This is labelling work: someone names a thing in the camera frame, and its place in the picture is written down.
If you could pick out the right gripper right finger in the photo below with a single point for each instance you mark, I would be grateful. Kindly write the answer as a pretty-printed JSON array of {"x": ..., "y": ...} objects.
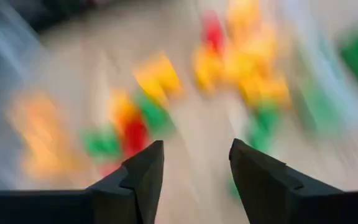
[{"x": 275, "y": 199}]

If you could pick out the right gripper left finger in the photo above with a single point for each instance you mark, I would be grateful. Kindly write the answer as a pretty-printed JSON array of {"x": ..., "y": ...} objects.
[{"x": 129, "y": 199}]

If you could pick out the long green building block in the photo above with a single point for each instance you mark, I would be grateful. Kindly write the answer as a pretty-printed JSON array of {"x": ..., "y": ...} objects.
[{"x": 319, "y": 109}]

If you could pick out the yellow two-stud building block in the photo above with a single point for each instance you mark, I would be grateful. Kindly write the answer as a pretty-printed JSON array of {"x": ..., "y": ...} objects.
[{"x": 42, "y": 133}]

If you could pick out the yellow wedge building block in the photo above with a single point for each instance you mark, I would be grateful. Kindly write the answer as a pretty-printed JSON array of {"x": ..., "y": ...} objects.
[{"x": 259, "y": 46}]

